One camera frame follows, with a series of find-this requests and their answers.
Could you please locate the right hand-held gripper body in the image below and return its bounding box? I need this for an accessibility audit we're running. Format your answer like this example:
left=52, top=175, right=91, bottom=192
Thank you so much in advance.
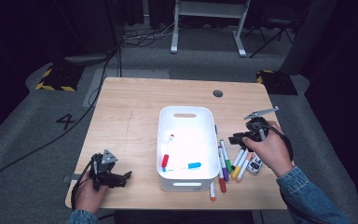
left=243, top=105, right=280, bottom=143

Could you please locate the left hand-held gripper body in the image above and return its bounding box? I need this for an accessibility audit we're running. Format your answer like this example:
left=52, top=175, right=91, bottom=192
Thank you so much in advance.
left=89, top=148, right=121, bottom=191

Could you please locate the light green cap marker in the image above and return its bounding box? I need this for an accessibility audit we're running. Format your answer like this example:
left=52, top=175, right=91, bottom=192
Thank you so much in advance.
left=219, top=139, right=233, bottom=175

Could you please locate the pink cap marker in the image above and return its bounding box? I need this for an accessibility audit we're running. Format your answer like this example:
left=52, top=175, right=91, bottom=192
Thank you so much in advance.
left=236, top=152, right=255, bottom=183

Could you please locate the yellow cap marker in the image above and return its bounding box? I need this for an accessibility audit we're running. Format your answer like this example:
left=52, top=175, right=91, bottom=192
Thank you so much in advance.
left=231, top=150, right=249, bottom=181

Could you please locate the purple cap marker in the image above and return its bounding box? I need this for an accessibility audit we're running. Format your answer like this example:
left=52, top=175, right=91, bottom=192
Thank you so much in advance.
left=217, top=146, right=230, bottom=183

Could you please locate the white plastic basket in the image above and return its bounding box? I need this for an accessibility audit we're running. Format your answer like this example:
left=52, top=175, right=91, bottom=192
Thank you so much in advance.
left=156, top=105, right=221, bottom=193

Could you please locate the dark red cap marker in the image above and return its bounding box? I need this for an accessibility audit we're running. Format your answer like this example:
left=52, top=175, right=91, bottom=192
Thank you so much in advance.
left=218, top=164, right=227, bottom=194

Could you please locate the light blue cap marker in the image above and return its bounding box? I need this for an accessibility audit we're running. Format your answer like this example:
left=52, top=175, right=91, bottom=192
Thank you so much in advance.
left=161, top=161, right=202, bottom=173

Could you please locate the person's left hand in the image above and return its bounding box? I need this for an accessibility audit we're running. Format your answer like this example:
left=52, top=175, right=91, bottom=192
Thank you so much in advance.
left=74, top=172, right=110, bottom=215

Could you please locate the person's right hand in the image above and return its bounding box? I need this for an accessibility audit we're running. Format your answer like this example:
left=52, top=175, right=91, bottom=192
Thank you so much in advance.
left=241, top=120, right=295, bottom=178

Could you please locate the white toy car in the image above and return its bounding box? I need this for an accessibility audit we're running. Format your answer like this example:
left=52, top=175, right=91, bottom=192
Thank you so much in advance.
left=246, top=154, right=264, bottom=175

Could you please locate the grey tape strip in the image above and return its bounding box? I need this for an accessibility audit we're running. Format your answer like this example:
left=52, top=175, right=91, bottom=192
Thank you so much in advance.
left=62, top=174, right=81, bottom=184

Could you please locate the black yellow striped base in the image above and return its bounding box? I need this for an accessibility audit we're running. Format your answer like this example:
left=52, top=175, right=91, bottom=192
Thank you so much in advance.
left=35, top=63, right=85, bottom=92
left=255, top=69, right=298, bottom=96

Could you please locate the person's lap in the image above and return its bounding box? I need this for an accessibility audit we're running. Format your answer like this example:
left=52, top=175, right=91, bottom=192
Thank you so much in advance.
left=115, top=209, right=255, bottom=224

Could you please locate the dark grey column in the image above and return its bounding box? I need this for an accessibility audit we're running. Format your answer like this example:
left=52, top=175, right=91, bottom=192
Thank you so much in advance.
left=279, top=0, right=338, bottom=76

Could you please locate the black tripod stand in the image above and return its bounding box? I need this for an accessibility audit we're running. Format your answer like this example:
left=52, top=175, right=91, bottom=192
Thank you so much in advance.
left=245, top=12, right=296, bottom=59

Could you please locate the grey stand foot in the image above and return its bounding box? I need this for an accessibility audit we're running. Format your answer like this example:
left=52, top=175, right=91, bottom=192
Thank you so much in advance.
left=63, top=52, right=117, bottom=66

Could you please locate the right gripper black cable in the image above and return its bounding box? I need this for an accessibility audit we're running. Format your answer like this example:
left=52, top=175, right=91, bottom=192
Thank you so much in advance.
left=257, top=123, right=295, bottom=162

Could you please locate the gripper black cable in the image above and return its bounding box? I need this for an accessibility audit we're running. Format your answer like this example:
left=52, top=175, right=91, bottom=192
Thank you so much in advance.
left=257, top=123, right=295, bottom=162
left=70, top=160, right=96, bottom=209

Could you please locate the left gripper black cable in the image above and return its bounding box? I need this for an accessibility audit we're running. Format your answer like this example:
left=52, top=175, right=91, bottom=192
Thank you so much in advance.
left=70, top=160, right=96, bottom=209

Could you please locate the long black floor cable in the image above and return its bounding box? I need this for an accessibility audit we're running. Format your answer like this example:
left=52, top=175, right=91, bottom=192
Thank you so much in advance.
left=0, top=46, right=120, bottom=190

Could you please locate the white desk frame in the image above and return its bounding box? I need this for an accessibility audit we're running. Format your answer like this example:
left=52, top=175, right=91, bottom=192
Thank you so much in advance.
left=170, top=0, right=252, bottom=59

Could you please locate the floor cable bundle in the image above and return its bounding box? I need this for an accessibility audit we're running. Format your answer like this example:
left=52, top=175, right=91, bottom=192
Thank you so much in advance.
left=119, top=15, right=185, bottom=49

